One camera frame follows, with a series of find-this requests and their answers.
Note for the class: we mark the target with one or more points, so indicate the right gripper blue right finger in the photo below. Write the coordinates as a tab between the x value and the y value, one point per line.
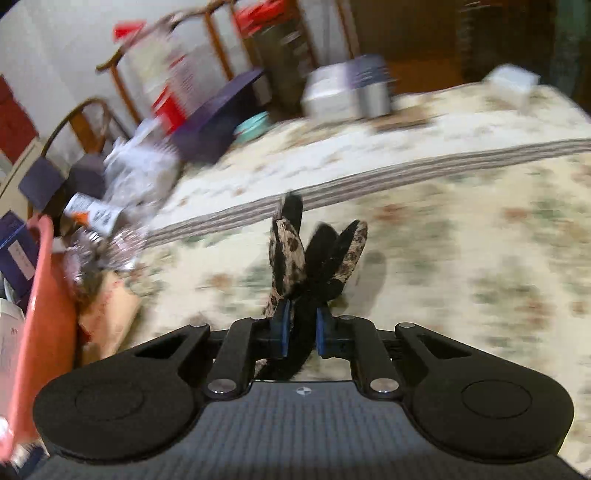
325	340

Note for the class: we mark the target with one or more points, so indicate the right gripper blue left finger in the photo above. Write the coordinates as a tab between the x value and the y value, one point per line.
280	329

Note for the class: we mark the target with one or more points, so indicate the leopard print black glove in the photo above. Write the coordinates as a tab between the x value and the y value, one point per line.
308	276

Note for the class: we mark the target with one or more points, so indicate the floral quilted tablecloth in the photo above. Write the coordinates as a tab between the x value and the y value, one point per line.
479	229

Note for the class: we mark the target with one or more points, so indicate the teal round tin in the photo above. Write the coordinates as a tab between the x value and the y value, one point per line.
252	128

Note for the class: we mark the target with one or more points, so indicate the purple rectangular box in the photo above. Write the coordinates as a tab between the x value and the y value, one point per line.
208	133

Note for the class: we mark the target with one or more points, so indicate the white plastic bag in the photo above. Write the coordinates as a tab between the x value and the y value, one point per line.
139	175

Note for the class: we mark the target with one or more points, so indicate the pink plastic basin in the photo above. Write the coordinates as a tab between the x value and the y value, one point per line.
44	346

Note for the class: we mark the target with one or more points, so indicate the white and navy box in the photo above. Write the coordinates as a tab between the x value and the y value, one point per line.
360	88

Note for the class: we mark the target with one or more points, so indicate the white medicine box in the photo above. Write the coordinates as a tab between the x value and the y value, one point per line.
12	324

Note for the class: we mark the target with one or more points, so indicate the navy box with label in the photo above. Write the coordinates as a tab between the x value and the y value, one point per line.
19	253

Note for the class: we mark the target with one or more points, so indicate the round-back wooden chair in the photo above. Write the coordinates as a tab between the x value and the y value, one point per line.
92	140

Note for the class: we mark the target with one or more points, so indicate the bag of paper cups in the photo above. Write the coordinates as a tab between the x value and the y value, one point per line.
166	73

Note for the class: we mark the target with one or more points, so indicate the dark jar red lid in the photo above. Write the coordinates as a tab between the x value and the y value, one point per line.
277	38

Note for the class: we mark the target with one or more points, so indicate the small white box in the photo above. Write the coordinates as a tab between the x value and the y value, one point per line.
512	85

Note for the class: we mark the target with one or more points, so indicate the straight-back wooden chair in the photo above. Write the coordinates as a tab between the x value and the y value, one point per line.
198	31

